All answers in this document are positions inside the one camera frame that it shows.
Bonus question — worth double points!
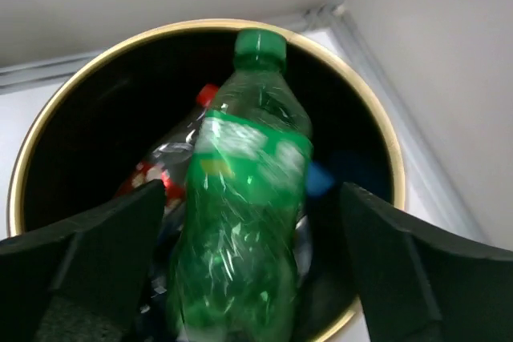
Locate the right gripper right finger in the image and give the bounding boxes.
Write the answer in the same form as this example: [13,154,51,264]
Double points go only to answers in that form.
[341,183,512,341]

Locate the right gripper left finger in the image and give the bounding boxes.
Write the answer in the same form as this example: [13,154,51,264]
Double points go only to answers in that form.
[1,180,165,341]

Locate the clear bottle blue label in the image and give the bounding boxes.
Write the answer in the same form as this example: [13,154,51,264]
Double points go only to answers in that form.
[294,162,334,280]

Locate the green bottle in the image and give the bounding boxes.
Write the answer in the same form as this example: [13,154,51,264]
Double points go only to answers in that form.
[167,29,313,341]

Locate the red cap bottle front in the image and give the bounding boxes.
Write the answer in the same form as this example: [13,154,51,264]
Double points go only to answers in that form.
[116,84,219,214]

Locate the dark blue round bin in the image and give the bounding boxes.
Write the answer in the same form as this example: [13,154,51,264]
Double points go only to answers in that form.
[6,18,406,341]

